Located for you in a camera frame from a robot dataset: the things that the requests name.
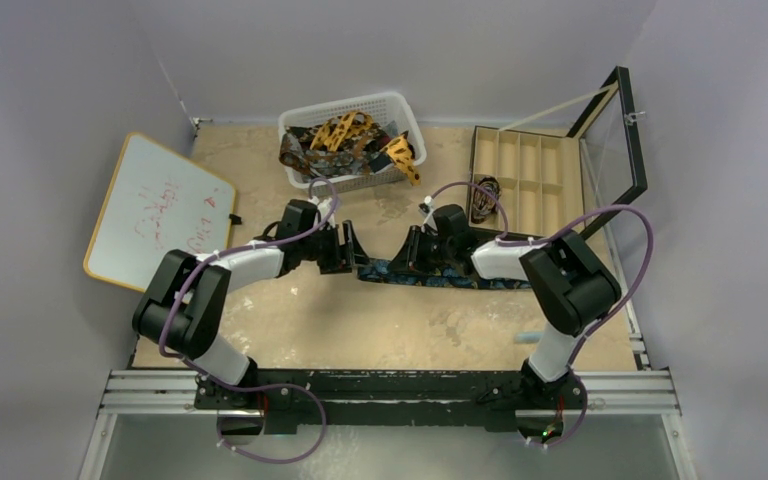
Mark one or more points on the navy blue shell pattern tie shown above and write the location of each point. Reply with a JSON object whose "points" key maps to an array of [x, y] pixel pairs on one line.
{"points": [[378, 272]]}

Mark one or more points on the dark brown patterned tie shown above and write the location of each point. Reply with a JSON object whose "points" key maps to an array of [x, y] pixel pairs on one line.
{"points": [[357, 154]]}

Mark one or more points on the light blue marker pen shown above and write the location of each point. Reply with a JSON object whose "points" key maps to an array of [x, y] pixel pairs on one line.
{"points": [[531, 337]]}

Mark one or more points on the rolled cat pattern tie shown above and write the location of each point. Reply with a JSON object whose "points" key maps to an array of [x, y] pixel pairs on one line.
{"points": [[486, 195]]}

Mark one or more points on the white plastic basket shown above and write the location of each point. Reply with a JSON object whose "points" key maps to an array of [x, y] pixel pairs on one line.
{"points": [[390, 109]]}

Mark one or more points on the aluminium frame rail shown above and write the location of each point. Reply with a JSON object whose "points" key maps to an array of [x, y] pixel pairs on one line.
{"points": [[375, 353]]}

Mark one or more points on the yellow framed whiteboard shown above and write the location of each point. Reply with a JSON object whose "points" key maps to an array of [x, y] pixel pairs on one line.
{"points": [[157, 201]]}

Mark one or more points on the black tie display box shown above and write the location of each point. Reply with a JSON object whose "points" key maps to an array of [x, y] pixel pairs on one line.
{"points": [[545, 180]]}

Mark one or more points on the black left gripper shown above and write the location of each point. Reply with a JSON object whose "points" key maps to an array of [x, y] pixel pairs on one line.
{"points": [[341, 260]]}

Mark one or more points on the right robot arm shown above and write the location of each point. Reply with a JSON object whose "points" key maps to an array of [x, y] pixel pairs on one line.
{"points": [[571, 284]]}

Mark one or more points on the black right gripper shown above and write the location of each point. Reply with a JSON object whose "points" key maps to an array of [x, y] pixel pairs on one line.
{"points": [[414, 249]]}

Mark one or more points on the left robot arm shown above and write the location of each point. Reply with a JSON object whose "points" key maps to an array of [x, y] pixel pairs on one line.
{"points": [[182, 307]]}

